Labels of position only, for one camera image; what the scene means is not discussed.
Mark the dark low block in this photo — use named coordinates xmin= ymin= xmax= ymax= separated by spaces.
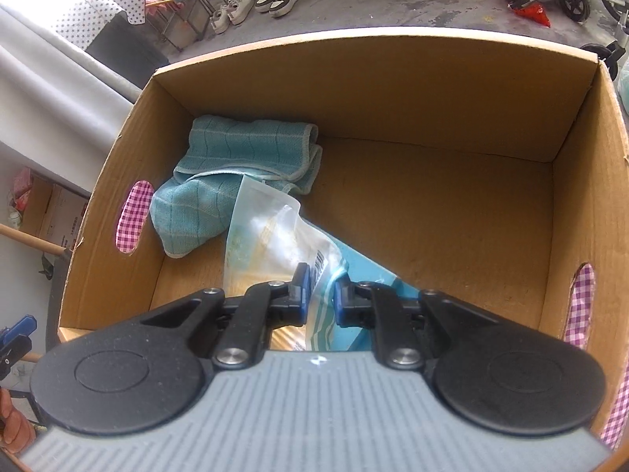
xmin=86 ymin=12 xmax=170 ymax=99

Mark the flat blue packet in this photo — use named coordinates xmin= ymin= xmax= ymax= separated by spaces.
xmin=305 ymin=233 xmax=418 ymax=352

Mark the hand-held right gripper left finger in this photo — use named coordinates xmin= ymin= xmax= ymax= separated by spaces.
xmin=140 ymin=263 xmax=311 ymax=369

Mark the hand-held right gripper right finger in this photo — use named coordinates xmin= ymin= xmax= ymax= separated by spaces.
xmin=334 ymin=279 xmax=497 ymax=371

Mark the brown cardboard box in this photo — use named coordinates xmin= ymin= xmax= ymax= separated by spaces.
xmin=46 ymin=24 xmax=629 ymax=453

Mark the white dotted cloth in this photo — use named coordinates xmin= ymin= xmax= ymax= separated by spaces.
xmin=51 ymin=0 xmax=148 ymax=35

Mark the purple checkered cloth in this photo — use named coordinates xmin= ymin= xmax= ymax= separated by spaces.
xmin=114 ymin=180 xmax=629 ymax=450

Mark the small printed cardboard box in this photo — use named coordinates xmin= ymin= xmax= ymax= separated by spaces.
xmin=20 ymin=177 xmax=92 ymax=251

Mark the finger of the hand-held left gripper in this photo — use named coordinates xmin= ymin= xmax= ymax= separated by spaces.
xmin=0 ymin=315 xmax=37 ymax=382

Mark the teal checked towel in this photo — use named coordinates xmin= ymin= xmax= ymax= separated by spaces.
xmin=150 ymin=114 xmax=324 ymax=259

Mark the person's left hand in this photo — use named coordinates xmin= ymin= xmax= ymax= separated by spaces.
xmin=0 ymin=388 xmax=37 ymax=455

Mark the grey white fabric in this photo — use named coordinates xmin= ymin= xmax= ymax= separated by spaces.
xmin=0 ymin=2 xmax=143 ymax=151

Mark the wooden stick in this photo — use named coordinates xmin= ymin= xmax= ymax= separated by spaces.
xmin=0 ymin=223 xmax=74 ymax=259

